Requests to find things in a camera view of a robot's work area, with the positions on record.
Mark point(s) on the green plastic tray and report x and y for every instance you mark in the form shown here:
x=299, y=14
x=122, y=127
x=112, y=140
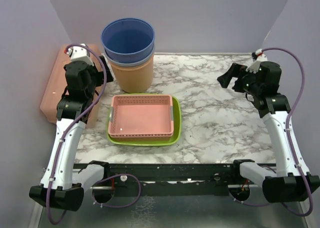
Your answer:
x=177, y=118

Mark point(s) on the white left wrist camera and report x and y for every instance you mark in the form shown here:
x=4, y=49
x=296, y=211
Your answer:
x=77, y=53

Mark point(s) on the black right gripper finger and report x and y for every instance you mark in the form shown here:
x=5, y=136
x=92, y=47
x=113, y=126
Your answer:
x=224, y=80
x=234, y=69

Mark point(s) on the light blue plastic bucket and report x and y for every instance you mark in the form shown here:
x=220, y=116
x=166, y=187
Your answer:
x=130, y=62

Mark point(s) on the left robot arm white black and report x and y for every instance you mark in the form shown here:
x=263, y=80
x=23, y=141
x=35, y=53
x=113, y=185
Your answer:
x=60, y=188

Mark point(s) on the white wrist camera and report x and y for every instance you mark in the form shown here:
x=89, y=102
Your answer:
x=77, y=53
x=257, y=57

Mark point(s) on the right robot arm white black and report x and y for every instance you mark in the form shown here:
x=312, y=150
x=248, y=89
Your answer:
x=292, y=180

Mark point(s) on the orange plastic bucket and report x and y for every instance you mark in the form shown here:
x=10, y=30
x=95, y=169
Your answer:
x=136, y=79

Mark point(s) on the black metal base rail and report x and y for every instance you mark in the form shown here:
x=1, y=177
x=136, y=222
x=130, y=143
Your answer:
x=169, y=179

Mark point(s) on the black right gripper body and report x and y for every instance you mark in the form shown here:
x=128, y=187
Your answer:
x=246, y=83

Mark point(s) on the translucent pink storage box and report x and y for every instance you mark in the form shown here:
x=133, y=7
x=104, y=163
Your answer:
x=57, y=83

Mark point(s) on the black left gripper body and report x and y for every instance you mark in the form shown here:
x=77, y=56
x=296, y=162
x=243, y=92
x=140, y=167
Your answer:
x=97, y=77

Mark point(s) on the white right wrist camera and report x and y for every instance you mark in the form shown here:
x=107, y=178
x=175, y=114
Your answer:
x=257, y=57

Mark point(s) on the pink perforated basket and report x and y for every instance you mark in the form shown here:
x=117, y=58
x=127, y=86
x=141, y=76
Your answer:
x=141, y=116
x=140, y=138

